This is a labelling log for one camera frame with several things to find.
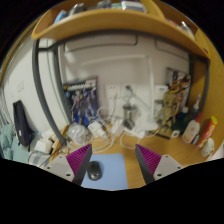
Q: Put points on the blue model kit box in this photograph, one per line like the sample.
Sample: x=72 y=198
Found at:
x=81 y=100

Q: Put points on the teal cloth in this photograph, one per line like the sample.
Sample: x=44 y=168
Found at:
x=10 y=143

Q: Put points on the clear plastic bag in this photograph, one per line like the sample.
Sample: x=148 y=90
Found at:
x=78 y=133

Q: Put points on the colourful model kit box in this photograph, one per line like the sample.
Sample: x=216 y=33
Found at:
x=181 y=78

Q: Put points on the white desk lamp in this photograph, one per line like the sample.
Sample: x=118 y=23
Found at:
x=151 y=93

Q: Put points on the white cardboard box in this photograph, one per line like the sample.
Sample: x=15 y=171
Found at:
x=43 y=145

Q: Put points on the black bag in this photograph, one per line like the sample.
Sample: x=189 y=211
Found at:
x=21 y=125

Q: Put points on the dark spray bottle white top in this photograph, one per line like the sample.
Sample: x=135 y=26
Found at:
x=195 y=110

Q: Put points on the metal cup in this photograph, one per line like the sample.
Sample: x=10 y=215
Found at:
x=129 y=113

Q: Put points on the small white cube clock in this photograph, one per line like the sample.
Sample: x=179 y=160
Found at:
x=175 y=134

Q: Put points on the light blue mouse pad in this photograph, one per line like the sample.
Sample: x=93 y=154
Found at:
x=111 y=170

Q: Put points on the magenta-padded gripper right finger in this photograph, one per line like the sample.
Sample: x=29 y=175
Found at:
x=166 y=165

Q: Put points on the wooden shelf unit with items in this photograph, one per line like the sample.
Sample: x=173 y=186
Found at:
x=116 y=20

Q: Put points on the white glue bottle red cap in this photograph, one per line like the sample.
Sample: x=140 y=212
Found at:
x=191 y=129

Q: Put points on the tan robot figure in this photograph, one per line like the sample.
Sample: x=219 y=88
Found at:
x=170 y=110

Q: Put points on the white mug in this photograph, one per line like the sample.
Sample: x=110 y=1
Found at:
x=209 y=146

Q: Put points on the white power strip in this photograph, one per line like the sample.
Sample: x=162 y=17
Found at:
x=133 y=132

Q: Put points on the black computer mouse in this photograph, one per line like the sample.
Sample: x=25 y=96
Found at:
x=94 y=170

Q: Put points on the red chip can yellow lid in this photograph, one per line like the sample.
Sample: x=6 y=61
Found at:
x=207 y=131

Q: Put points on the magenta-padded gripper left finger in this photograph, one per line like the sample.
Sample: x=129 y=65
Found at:
x=58 y=166

